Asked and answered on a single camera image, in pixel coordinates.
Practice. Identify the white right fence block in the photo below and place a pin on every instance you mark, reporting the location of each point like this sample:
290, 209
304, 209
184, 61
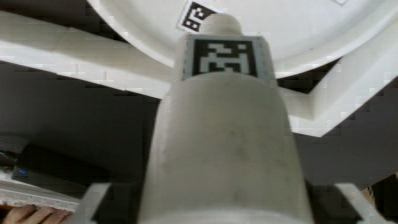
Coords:
360, 76

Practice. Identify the person's hand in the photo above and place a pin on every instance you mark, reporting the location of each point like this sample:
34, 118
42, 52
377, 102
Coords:
34, 215

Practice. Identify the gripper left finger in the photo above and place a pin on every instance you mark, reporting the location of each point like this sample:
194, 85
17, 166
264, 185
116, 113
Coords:
107, 205

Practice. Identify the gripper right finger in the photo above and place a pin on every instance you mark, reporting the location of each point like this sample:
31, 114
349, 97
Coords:
340, 205

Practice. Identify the white cylindrical table leg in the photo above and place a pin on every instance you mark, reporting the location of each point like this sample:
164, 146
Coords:
225, 175

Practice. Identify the white round table top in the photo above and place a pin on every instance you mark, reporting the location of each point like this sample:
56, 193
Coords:
315, 29

